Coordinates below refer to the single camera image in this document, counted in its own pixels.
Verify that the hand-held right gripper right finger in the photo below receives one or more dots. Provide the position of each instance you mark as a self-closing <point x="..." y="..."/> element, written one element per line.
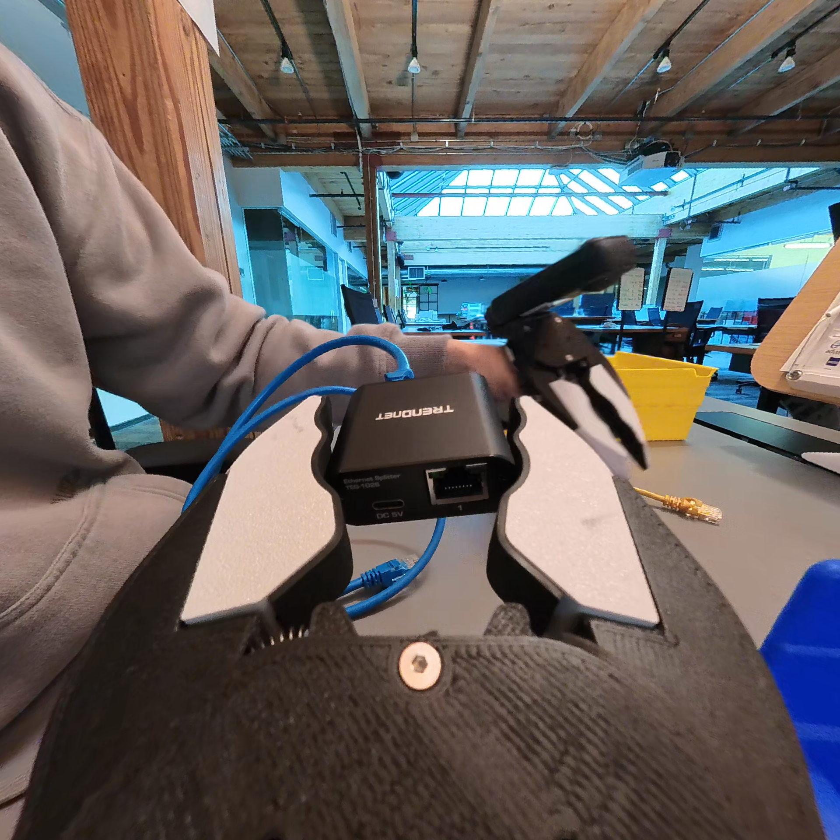
<point x="577" y="525"/>

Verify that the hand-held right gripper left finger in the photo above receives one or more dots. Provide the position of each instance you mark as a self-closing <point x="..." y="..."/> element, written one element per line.
<point x="262" y="518"/>

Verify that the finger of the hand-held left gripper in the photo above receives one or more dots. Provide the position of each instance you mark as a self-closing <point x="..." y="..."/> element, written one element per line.
<point x="581" y="412"/>
<point x="615" y="394"/>

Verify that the black ethernet splitter box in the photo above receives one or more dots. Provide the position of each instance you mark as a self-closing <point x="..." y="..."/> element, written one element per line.
<point x="420" y="433"/>

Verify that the person's left forearm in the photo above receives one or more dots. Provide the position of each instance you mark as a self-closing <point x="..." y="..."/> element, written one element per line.
<point x="315" y="367"/>

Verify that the grey desk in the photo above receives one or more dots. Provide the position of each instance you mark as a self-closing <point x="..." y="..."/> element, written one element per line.
<point x="741" y="512"/>

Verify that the person's left hand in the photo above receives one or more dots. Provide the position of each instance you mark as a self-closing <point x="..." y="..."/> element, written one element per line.
<point x="482" y="371"/>

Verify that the white whiteboard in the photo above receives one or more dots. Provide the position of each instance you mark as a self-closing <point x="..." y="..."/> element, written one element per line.
<point x="631" y="289"/>
<point x="677" y="289"/>

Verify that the tilted wooden board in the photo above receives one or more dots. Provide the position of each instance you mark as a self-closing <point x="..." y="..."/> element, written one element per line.
<point x="797" y="315"/>

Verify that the white ceiling projector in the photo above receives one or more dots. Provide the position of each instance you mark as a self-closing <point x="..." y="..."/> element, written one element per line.
<point x="651" y="164"/>

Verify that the black office chair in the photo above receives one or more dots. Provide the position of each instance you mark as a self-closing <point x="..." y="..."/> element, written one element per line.
<point x="359" y="305"/>

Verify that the white paper sheet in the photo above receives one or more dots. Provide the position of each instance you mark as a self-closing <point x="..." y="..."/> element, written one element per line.
<point x="820" y="358"/>

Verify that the glass partition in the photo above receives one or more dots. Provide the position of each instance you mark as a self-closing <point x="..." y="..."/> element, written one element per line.
<point x="289" y="269"/>

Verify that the person in beige hoodie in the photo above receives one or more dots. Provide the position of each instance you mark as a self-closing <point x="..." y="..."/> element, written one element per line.
<point x="72" y="328"/>

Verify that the blue plastic bin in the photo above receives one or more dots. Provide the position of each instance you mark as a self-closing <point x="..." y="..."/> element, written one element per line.
<point x="810" y="669"/>

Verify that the ceiling spot lamp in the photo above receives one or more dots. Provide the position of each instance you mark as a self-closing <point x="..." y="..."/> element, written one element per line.
<point x="787" y="60"/>
<point x="664" y="62"/>
<point x="413" y="64"/>
<point x="287" y="64"/>

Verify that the wooden pillar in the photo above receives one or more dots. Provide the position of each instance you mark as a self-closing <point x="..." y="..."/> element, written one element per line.
<point x="157" y="131"/>

